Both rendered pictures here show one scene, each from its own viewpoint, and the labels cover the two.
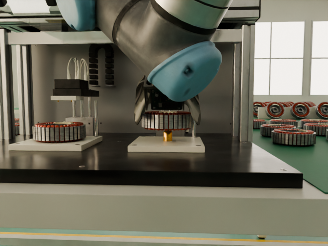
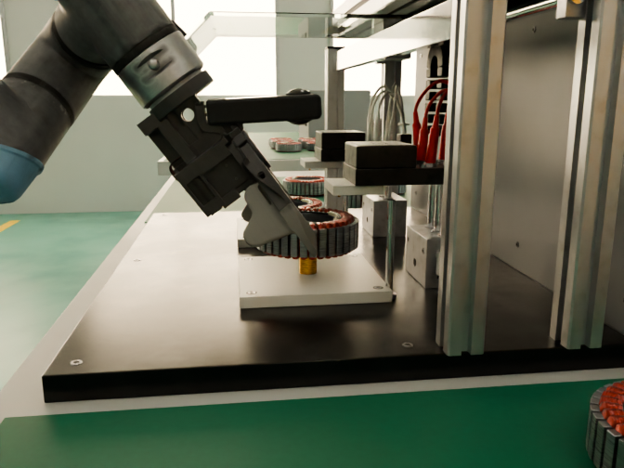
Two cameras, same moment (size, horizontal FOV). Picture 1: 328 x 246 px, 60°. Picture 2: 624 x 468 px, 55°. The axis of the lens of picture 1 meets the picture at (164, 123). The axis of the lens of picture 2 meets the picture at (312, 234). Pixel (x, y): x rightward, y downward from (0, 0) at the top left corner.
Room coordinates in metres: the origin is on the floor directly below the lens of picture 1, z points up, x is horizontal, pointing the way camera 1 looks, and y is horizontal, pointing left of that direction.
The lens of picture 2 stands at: (0.50, -0.62, 0.97)
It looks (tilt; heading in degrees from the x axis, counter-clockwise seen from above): 13 degrees down; 79
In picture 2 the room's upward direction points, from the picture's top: straight up
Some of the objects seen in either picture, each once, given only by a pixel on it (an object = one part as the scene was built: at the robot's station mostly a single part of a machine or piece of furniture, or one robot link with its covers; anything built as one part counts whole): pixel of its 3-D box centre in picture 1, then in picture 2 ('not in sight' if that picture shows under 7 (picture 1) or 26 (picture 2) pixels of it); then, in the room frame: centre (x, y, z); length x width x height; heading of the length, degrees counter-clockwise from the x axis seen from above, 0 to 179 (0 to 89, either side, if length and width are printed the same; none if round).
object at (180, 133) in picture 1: (170, 127); (436, 253); (0.76, -0.02, 0.80); 0.07 x 0.05 x 0.06; 86
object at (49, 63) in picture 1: (132, 84); (491, 136); (0.88, 0.10, 0.92); 0.66 x 0.01 x 0.30; 86
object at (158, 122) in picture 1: (167, 120); (306, 231); (0.62, -0.01, 0.83); 0.11 x 0.11 x 0.04
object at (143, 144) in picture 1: (167, 143); (307, 277); (0.62, -0.01, 0.78); 0.15 x 0.15 x 0.01; 86
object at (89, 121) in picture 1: (82, 126); (383, 214); (0.78, 0.22, 0.80); 0.07 x 0.05 x 0.06; 86
